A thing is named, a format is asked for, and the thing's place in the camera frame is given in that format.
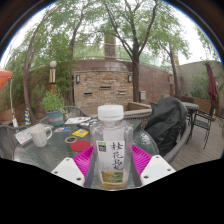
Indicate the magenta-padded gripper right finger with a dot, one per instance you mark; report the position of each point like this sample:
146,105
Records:
141,159

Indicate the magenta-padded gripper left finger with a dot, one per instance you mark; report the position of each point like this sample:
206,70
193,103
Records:
81,161

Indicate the clear white-capped drink bottle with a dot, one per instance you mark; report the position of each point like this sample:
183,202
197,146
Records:
111,153

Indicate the flat round red coaster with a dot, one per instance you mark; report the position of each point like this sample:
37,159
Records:
80,145

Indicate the brown tape roll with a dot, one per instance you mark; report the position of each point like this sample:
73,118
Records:
66,139

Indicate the yellow card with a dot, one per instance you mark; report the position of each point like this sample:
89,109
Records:
80,133

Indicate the small colourful sticker card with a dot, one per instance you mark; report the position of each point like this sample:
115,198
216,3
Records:
62,129

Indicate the black backpack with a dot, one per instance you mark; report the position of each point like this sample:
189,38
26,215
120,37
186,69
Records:
165,125

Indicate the white printed booklet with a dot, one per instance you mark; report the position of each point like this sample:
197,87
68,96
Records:
77,120

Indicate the white ribbed mug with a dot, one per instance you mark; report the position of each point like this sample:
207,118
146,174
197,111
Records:
38,136

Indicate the green plant in blue pot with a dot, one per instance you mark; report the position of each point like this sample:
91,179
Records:
53,103

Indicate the yellow and blue striped cone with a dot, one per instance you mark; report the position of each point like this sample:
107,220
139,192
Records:
27,117

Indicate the black metal chair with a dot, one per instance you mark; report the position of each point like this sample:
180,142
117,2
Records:
203,125

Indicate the black metal table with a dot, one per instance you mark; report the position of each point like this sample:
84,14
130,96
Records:
191,106

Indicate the tree with dark forked trunk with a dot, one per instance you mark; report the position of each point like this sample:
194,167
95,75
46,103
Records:
135,76

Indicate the white umbrella pole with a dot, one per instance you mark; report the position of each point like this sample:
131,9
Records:
13,113

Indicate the tree with curved trunk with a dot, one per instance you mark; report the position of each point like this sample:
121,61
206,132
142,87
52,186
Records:
28,83

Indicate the dark red closed umbrella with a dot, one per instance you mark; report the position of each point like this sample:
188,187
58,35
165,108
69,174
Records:
211,83

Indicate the orange patio umbrella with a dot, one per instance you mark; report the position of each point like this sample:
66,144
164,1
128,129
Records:
4,76

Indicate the grey wall box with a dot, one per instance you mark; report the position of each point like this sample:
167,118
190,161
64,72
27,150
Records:
142,95

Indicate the black wall lantern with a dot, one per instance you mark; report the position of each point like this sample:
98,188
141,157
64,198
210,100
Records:
129,78
78,79

